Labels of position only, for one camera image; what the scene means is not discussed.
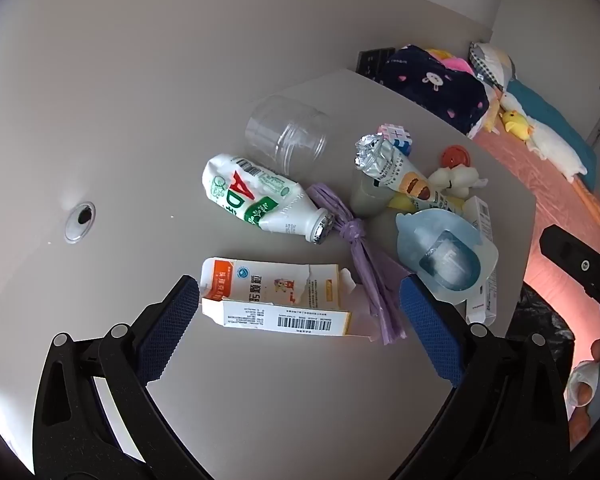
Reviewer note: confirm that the navy rabbit print blanket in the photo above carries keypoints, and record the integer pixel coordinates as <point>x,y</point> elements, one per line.
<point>435,87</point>

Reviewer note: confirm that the clear plastic cup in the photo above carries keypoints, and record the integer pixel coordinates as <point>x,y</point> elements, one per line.
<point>287,132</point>

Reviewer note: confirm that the person's right hand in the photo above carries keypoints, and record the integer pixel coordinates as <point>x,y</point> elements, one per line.
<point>585,385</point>

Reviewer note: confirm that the black wall socket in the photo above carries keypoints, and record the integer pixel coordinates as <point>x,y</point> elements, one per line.
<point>372,62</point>

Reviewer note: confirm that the yellow snack wrapper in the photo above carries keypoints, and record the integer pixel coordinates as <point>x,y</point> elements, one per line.
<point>402,202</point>

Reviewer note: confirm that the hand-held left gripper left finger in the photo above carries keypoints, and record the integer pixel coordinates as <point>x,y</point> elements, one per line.
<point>172,327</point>

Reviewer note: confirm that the white green milk bottle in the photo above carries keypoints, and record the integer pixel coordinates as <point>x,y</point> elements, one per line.
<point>260,197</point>

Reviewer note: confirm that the silver-ended snack wrapper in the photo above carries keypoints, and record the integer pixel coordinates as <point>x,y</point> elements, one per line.
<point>400,170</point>

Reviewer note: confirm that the pink plush toy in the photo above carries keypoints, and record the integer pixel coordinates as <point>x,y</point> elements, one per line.
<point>455,64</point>

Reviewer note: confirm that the checkered pillow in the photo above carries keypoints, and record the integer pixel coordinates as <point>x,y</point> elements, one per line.
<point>490,62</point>

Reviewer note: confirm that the purple plastic bag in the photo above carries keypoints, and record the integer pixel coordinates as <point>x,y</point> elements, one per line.
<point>375,275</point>

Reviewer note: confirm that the torn white orange carton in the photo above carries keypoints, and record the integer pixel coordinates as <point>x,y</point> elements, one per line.
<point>265,292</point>

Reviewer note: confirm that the colourful puzzle cube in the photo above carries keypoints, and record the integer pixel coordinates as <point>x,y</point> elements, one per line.
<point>397,137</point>

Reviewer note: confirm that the pink bed sheet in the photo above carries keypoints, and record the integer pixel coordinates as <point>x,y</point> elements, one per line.
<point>555,205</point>

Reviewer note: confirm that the white goose plush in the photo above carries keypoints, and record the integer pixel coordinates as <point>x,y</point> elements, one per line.
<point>555,110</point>
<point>552,147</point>

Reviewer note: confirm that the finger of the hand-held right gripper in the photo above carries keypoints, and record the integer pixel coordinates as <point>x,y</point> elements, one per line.
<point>575,262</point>

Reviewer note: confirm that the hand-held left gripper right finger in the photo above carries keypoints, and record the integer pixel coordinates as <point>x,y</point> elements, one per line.
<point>430,332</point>

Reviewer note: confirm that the red plastic lid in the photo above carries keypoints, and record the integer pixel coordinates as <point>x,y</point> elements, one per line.
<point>455,156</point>

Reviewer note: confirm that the yellow duck plush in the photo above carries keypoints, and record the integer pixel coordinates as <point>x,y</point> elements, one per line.
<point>516,125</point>

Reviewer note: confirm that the white plush toy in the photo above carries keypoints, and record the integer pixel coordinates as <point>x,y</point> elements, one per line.
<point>455,180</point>

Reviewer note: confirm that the white cardboard box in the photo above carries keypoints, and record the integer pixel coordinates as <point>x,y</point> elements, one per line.
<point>482,215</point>

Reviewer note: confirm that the black trash bag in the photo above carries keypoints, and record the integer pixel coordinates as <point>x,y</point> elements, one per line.
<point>542,320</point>

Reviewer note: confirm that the clear blue blister tray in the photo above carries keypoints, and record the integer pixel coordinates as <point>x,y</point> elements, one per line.
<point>442,255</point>

